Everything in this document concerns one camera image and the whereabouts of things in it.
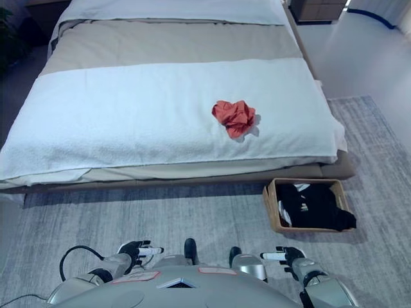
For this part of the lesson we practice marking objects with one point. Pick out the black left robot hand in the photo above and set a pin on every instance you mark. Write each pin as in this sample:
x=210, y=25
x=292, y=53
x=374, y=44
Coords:
x=133, y=248

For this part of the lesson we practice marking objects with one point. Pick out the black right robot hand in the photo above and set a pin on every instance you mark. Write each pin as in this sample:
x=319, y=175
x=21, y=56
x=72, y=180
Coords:
x=293, y=254

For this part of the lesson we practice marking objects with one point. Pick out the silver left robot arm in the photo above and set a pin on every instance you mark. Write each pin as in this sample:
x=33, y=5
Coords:
x=109, y=267

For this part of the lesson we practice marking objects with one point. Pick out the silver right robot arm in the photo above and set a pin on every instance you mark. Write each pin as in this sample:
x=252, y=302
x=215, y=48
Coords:
x=321, y=279

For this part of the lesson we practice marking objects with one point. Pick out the woven wicker basket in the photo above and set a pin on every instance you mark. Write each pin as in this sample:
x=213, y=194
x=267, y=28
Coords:
x=269, y=205

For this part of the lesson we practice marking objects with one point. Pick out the beige bed cover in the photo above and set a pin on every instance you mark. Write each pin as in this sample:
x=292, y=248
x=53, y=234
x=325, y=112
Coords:
x=173, y=43

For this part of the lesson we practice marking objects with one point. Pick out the grey woven rug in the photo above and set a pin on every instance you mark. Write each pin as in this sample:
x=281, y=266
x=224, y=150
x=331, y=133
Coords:
x=160, y=218

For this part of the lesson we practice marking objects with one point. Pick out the black garment with white print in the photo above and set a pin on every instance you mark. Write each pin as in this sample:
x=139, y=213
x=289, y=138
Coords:
x=316, y=207

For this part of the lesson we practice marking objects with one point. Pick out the black left robot foot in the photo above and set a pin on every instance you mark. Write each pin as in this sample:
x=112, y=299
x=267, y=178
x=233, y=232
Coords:
x=190, y=248

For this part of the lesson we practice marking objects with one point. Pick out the black robot foot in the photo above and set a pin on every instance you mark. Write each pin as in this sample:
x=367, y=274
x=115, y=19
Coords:
x=190, y=248
x=235, y=253

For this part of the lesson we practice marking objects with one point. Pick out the black right robot foot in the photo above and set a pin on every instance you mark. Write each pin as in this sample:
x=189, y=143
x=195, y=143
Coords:
x=235, y=253

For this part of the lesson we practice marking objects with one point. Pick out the silver robot torso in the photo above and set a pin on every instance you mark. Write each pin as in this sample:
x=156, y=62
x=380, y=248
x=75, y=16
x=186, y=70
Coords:
x=180, y=288

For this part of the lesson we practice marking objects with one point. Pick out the white terry towel blanket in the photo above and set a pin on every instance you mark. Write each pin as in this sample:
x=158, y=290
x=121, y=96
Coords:
x=160, y=112

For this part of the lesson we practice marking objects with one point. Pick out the crumpled red cloth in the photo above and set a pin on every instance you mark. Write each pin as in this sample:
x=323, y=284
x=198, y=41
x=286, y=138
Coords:
x=236, y=118

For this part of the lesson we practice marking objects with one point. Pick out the white pillow sheet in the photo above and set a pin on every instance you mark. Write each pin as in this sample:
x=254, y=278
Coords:
x=173, y=9

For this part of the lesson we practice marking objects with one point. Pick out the brown wooden nightstand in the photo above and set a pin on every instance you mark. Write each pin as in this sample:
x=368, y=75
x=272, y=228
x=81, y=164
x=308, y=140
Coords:
x=316, y=9

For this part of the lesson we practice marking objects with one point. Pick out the blue curved band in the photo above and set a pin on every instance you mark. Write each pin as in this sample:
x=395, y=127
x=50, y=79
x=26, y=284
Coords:
x=374, y=16

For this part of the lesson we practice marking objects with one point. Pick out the low beige bed frame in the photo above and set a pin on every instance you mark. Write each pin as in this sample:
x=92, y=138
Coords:
x=337, y=167

